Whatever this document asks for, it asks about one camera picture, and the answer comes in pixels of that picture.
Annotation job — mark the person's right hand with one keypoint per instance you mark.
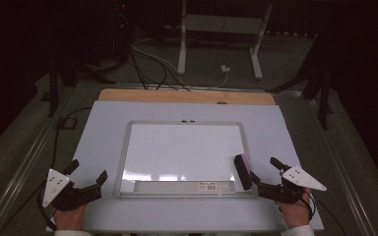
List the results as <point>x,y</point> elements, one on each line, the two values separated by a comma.
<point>297,213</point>

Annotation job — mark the person's left hand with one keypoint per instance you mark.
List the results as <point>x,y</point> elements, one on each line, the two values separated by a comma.
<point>68,221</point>

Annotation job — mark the dark equipment rack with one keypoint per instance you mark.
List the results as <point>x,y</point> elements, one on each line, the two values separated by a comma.
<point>118,29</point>

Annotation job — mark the black tripod stand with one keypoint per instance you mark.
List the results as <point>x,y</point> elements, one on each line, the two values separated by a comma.
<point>324,101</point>
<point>53,85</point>

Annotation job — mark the large white sheet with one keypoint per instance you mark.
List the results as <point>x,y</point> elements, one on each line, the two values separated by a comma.
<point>105,131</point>

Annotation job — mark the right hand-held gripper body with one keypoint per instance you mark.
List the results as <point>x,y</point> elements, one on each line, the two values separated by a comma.
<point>300,178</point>

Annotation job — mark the black and purple eraser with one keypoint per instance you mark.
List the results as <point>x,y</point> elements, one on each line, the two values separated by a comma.
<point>242,172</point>

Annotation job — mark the white whiteboard with grey frame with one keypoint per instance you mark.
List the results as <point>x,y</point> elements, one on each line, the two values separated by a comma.
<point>177,150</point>

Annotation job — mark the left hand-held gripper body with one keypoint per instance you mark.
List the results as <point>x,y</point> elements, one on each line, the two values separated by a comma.
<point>56,185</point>

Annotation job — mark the metal floor rail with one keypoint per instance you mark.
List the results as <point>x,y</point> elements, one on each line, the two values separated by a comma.
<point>16,177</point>
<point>338,157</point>

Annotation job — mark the white metal stand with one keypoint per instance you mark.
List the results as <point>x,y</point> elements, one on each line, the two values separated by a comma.
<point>182,42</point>

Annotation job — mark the black square floor plate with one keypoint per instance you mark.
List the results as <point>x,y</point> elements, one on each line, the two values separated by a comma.
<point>66,123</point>

